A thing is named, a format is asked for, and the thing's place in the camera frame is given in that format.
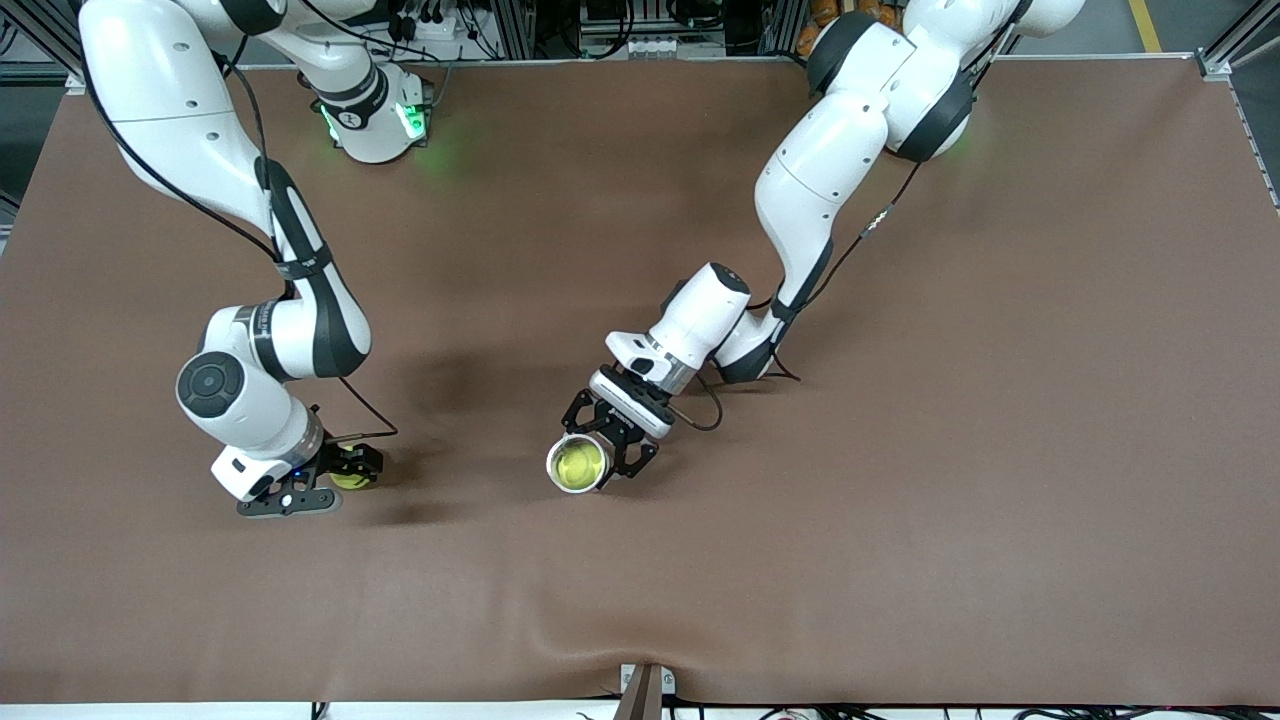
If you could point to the brown upright post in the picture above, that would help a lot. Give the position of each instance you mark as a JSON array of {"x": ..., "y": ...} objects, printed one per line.
[{"x": 640, "y": 700}]

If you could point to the metal edge clamp bracket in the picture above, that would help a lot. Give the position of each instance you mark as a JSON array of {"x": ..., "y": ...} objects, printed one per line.
[{"x": 668, "y": 682}]

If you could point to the brown table mat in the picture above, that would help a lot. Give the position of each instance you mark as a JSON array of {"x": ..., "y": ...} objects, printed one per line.
[{"x": 900, "y": 500}]

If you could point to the orange snack packets pile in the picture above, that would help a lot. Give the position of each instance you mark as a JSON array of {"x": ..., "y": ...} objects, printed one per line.
[{"x": 812, "y": 30}]

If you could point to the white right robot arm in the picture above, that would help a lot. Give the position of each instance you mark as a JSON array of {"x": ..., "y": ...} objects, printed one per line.
[{"x": 170, "y": 110}]

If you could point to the white power strip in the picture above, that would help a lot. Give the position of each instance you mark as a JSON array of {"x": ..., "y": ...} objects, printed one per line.
[{"x": 430, "y": 28}]

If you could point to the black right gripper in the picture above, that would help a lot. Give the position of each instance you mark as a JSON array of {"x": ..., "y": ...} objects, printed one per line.
[{"x": 345, "y": 461}]

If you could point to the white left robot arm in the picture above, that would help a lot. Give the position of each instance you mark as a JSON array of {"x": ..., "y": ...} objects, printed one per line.
[{"x": 810, "y": 190}]

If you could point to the clear plastic tennis ball can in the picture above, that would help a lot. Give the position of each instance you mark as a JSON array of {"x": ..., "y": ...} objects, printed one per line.
[{"x": 555, "y": 480}]

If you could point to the yellow tennis ball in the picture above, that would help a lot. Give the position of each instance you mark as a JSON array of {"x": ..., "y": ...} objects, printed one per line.
[
  {"x": 578, "y": 466},
  {"x": 352, "y": 480}
]

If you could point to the white terminal block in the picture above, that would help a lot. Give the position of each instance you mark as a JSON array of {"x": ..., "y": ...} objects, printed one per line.
[{"x": 652, "y": 47}]

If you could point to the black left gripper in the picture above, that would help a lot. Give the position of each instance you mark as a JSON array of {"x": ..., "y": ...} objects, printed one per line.
[{"x": 622, "y": 423}]

